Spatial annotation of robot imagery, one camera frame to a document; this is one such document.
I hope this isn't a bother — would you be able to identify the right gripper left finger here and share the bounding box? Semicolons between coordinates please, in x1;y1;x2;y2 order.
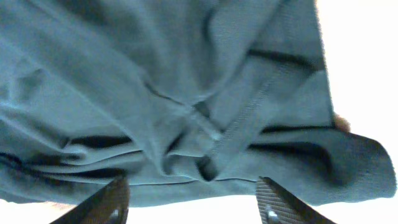
50;176;130;224

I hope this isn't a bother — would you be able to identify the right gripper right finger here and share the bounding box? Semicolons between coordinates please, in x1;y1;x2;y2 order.
256;177;335;224

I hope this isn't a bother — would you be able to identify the black polo shirt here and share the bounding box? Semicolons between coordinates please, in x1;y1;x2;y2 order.
1;0;397;207

